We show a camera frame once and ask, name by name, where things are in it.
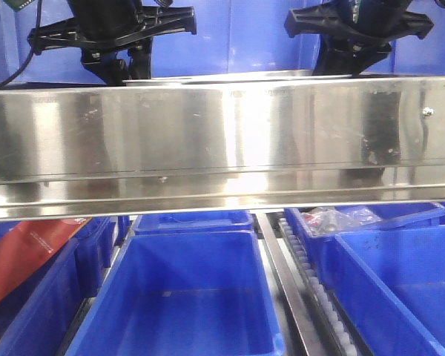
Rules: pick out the clear plastic bag with parts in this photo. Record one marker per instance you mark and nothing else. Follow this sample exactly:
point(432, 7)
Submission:
point(322, 221)

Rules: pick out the steel divider rail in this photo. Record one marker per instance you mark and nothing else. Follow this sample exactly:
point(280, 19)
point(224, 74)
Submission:
point(300, 327)

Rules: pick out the large blue crate upper left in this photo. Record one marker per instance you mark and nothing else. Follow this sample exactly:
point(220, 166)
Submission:
point(232, 37)

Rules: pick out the blue bin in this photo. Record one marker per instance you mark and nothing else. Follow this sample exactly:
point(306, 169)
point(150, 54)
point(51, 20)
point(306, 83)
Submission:
point(181, 222)
point(93, 254)
point(391, 284)
point(35, 316)
point(320, 249)
point(183, 294)

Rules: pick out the white roller track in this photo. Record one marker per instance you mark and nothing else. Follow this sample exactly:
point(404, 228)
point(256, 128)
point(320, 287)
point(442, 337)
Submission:
point(318, 295)

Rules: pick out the silver metal tray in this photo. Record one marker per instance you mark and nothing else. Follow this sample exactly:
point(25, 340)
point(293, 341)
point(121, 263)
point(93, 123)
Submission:
point(224, 78)

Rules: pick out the blue bin lower centre front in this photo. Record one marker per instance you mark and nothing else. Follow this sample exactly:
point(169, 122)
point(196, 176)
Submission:
point(183, 294)

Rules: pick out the large blue crate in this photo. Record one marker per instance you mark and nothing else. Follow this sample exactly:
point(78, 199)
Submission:
point(232, 37)
point(411, 55)

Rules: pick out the stainless steel shelf front rail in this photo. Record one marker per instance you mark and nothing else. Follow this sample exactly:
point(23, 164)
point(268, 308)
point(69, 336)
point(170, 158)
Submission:
point(83, 152)

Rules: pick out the large blue crate upper right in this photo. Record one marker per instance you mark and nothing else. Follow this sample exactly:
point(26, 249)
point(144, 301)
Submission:
point(411, 55)

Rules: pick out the blue bin lower centre back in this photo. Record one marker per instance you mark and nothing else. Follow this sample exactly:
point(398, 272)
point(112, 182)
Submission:
point(181, 222)

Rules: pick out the blue bin lower left back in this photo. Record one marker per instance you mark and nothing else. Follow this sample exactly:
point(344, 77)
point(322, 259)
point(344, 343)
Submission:
point(93, 254)

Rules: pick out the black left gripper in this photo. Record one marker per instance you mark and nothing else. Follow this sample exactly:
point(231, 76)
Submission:
point(110, 26)

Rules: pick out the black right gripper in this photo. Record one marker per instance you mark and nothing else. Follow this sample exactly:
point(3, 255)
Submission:
point(354, 35)

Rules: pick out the blue bin lower right front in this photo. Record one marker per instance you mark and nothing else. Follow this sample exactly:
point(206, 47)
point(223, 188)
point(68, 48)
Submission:
point(391, 284)

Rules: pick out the blue bin lower right back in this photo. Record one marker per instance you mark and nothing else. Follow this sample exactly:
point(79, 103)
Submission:
point(320, 249)

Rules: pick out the shelf rail screw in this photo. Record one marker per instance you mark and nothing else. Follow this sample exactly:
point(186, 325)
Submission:
point(427, 112)

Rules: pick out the blue bin lower left front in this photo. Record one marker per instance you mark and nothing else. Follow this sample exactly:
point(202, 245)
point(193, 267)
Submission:
point(35, 316)

